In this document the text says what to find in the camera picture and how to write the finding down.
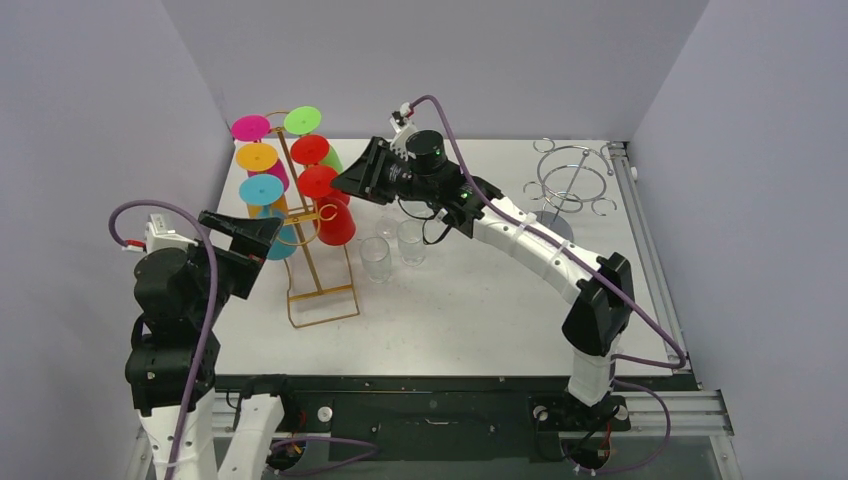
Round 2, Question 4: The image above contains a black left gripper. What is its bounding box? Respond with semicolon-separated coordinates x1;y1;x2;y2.
186;209;282;323

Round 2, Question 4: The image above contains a cyan plastic wine glass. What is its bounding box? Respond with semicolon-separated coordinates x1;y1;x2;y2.
239;174;299;260

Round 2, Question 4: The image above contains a red plastic wine glass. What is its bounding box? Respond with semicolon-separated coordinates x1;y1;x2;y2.
291;134;343;198
297;165;356;246

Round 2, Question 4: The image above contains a gold wire glass rack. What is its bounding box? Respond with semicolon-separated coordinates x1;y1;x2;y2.
265;110;361;330

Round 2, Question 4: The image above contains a clear champagne flute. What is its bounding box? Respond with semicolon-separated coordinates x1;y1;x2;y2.
374;216;399;240

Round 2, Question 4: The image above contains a clear glass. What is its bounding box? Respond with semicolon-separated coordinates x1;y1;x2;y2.
398;199;433;221
396;220;426;267
359;237;392;284

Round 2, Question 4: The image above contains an orange plastic wine glass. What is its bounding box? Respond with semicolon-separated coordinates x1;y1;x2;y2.
236;143;290;214

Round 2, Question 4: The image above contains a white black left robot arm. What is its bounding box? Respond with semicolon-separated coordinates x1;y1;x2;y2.
125;211;283;479

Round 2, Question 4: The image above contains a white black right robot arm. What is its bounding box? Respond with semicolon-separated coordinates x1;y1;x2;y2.
331;130;633;427

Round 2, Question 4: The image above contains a green plastic wine glass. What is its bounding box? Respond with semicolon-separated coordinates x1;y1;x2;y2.
283;105;343;173

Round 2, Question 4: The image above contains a magenta plastic wine glass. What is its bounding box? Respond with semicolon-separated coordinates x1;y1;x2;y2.
231;115;290;193

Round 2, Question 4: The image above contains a chrome round glass rack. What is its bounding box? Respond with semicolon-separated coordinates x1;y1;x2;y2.
522;138;620;242

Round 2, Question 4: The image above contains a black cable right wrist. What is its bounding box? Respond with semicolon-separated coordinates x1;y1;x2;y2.
417;208;465;246

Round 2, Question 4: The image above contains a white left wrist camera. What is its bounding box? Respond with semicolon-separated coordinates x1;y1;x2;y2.
144;213;186;254

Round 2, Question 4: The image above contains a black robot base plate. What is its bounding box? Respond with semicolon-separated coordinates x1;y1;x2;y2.
214;374;733;462

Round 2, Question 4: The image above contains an aluminium rail right side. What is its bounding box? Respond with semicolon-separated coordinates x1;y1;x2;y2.
602;141;692;372

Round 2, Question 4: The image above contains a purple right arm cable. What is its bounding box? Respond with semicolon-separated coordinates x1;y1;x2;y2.
407;94;688;477

